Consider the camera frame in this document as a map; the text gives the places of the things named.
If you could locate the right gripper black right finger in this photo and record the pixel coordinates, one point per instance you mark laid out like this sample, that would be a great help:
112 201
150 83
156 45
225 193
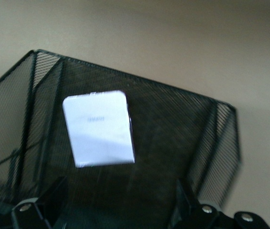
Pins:
190 212

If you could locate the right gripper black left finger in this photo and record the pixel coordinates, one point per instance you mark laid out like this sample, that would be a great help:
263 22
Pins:
46 207

